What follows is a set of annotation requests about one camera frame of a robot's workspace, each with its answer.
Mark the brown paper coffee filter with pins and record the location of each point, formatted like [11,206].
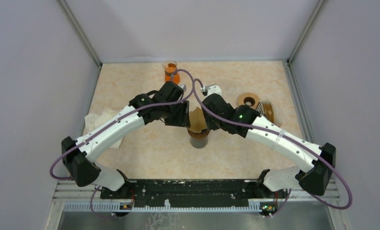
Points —
[197,121]

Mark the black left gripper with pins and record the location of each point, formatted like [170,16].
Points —
[183,119]

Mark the left aluminium frame post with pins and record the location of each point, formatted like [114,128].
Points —
[70,16]

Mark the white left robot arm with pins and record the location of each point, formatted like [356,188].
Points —
[80,155]

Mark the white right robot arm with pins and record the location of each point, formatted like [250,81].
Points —
[311,171]

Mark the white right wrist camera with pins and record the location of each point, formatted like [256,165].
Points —
[211,89]

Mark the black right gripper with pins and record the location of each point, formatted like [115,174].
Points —
[210,124]

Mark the coffee filter box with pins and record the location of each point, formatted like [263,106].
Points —
[266,109]

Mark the aluminium corner frame post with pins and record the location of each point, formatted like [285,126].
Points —
[307,29]

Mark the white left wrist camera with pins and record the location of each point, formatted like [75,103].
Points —
[183,88]

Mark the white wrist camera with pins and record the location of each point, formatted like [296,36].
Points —
[183,88]
[211,89]

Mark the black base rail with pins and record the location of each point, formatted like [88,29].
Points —
[146,195]

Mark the orange glass flask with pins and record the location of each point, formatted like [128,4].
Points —
[170,68]

